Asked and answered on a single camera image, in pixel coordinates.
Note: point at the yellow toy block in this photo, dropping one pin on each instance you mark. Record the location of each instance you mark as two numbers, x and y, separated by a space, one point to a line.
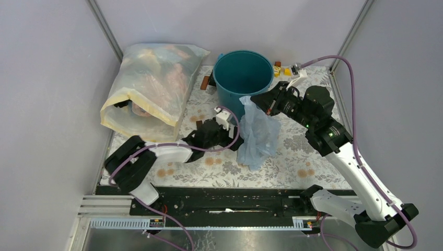
288 72

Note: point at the floral patterned table mat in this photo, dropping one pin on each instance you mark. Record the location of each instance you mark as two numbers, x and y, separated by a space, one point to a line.
296 164

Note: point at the small dark brown block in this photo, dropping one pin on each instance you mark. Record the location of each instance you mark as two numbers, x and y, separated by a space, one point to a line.
199 123

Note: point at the light blue plastic trash bag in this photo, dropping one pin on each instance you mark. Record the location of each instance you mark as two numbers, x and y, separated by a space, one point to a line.
260 136

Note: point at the teal plastic trash bin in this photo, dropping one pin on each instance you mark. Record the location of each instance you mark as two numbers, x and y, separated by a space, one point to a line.
241 73

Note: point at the brown wooden block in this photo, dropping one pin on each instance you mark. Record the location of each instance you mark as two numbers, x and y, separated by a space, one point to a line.
207 81

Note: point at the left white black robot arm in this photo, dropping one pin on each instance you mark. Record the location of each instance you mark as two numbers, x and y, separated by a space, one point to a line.
129 165

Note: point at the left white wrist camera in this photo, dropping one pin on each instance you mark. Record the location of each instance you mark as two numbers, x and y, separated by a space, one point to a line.
223 117

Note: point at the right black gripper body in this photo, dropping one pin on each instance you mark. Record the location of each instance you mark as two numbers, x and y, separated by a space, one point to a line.
290 105

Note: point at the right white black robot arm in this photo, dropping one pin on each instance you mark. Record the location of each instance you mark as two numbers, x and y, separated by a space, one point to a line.
379 214

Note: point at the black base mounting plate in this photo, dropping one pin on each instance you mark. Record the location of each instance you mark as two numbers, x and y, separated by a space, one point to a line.
233 207

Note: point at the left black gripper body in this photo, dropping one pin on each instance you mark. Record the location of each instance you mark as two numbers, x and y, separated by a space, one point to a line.
222 138

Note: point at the large translucent stuffed bag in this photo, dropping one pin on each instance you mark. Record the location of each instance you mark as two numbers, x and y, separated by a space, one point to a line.
149 94

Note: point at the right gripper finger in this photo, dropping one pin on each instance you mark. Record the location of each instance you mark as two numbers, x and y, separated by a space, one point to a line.
267 103
278 90

